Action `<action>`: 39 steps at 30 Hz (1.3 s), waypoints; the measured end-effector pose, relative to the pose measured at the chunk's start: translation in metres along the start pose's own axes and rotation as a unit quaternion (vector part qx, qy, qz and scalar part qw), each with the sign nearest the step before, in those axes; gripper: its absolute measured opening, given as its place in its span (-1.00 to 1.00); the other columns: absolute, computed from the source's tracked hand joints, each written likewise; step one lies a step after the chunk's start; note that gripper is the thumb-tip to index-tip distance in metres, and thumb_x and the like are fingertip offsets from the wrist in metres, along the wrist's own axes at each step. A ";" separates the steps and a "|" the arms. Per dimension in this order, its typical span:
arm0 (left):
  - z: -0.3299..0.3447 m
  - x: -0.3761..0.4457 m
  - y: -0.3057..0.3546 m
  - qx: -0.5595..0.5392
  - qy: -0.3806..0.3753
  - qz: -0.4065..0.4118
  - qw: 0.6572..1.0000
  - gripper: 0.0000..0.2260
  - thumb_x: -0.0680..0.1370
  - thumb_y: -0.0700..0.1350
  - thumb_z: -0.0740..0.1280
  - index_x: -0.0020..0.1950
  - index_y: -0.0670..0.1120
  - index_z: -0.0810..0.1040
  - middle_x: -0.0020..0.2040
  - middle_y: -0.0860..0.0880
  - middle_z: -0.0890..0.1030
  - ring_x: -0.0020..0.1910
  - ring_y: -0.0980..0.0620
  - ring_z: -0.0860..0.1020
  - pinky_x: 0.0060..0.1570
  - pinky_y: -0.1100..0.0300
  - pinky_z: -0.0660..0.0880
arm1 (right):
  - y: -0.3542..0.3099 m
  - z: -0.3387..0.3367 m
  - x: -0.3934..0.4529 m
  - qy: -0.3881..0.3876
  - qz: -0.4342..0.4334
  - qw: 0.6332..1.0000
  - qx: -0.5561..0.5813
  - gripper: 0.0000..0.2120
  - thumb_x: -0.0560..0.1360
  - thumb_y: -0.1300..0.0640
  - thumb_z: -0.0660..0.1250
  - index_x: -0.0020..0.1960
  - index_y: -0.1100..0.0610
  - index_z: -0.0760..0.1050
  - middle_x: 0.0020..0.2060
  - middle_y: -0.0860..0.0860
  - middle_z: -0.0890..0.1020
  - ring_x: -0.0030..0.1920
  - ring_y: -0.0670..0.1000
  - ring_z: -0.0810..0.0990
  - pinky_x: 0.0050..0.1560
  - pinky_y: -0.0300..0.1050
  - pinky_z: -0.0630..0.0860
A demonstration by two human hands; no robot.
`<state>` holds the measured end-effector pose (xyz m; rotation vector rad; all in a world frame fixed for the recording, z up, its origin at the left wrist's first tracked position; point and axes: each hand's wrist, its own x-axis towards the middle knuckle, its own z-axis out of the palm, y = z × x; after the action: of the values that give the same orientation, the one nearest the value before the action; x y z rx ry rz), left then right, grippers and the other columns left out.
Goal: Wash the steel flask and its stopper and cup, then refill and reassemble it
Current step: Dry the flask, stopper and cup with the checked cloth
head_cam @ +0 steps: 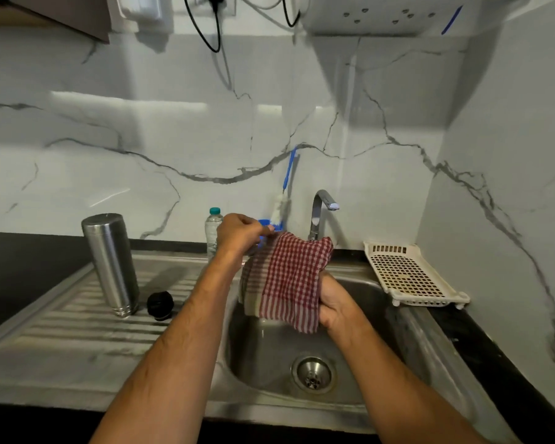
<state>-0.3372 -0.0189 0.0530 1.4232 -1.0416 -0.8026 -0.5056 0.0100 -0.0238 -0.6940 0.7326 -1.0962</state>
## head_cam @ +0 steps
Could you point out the cream plastic drying tray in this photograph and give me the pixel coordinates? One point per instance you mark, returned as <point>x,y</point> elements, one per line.
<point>411,275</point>

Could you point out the person's left hand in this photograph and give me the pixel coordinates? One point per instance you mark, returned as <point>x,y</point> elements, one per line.
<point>238,236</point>

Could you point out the person's left thumb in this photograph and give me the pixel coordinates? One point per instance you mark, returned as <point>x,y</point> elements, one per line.
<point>261,231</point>

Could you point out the clear plastic water bottle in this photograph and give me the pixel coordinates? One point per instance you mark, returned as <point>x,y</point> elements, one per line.
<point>212,231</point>

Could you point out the person's right hand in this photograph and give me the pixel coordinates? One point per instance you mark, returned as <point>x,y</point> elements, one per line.
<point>338,306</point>

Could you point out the sink drain strainer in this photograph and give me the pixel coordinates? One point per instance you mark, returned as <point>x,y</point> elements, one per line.
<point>314,375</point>

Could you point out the blue plastic holder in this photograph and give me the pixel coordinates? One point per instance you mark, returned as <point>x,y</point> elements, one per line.
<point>266,226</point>

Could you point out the red checkered dish cloth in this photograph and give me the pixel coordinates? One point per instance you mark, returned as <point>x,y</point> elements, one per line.
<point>287,281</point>

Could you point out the person's right thumb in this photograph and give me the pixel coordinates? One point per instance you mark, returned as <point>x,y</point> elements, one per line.
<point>326,291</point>

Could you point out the white wall appliance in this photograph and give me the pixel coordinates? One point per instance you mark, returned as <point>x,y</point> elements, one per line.
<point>397,13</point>

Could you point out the person's right forearm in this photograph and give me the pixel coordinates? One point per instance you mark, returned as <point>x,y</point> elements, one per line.
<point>397,388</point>

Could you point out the wooden wall cabinet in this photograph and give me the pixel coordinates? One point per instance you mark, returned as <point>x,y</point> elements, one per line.
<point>51,13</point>

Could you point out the chrome sink faucet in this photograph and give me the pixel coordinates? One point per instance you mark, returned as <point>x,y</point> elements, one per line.
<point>319,215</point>

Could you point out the person's left forearm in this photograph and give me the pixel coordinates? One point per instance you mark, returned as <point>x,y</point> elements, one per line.
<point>166,360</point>

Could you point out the black flask lid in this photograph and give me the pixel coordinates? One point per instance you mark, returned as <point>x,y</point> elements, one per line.
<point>160,306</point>

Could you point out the stainless steel sink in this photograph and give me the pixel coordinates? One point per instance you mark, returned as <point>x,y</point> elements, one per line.
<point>212,346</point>

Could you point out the stainless steel flask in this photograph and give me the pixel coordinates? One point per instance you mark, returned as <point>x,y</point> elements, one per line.
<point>111,265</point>

